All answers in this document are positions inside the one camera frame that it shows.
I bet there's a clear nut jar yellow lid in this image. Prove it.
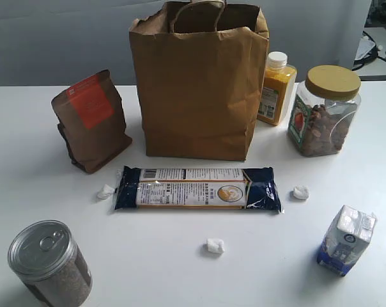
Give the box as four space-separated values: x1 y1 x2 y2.
288 65 361 157

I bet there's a clear can with metal lid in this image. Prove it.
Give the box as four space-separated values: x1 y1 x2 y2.
8 220 92 306

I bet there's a yellow powder bottle white cap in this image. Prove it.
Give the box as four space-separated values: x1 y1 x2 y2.
257 51 297 125

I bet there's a brown pouch with orange label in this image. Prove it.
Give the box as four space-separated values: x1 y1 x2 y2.
51 69 132 174

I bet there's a white marshmallow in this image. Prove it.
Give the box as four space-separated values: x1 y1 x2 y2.
96 184 116 200
292 185 309 201
205 238 225 255

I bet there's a brown paper grocery bag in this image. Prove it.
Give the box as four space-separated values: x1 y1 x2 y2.
128 1 269 161

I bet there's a blue white milk carton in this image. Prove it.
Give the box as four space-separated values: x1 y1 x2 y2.
316 205 377 276

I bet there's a white background table with cables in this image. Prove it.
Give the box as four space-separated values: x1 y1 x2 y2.
353 27 386 81

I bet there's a white marshmallow front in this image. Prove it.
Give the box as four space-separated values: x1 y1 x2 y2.
205 238 225 255

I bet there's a blue noodle package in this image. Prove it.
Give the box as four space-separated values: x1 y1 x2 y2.
114 166 283 213

